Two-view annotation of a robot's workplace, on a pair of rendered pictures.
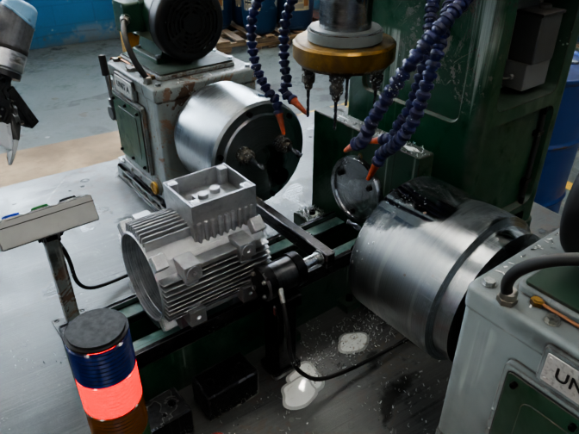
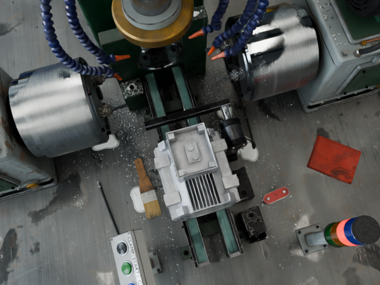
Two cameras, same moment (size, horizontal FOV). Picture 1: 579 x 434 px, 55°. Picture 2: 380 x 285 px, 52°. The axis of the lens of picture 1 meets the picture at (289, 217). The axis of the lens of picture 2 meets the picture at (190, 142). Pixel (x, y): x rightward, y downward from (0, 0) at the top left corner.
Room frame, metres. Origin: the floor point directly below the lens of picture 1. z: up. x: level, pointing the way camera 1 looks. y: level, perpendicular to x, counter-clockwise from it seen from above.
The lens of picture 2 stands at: (0.70, 0.36, 2.06)
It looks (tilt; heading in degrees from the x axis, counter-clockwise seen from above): 73 degrees down; 295
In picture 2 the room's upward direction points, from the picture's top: 4 degrees counter-clockwise
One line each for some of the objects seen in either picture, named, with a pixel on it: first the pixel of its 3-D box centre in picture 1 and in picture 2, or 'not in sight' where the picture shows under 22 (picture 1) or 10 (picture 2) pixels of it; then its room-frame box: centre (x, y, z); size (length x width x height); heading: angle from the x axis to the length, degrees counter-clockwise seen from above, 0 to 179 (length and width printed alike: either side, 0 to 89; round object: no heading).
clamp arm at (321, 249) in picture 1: (285, 228); (187, 115); (0.87, 0.01, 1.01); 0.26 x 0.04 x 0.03; 37
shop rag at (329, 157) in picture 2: not in sight; (334, 159); (0.39, -0.09, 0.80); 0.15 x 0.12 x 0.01; 178
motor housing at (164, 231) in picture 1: (194, 255); (196, 176); (0.78, 0.17, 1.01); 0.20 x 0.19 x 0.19; 127
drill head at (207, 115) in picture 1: (227, 134); (46, 113); (1.24, 0.15, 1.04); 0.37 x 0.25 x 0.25; 37
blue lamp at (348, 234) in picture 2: (101, 350); (361, 230); (0.39, 0.18, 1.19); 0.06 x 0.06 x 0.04
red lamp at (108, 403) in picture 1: (108, 381); (353, 232); (0.39, 0.18, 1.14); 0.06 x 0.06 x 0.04
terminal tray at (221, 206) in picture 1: (210, 201); (191, 153); (0.81, 0.13, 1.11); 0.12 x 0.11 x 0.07; 127
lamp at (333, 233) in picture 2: (116, 410); (345, 233); (0.39, 0.18, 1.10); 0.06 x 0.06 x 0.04
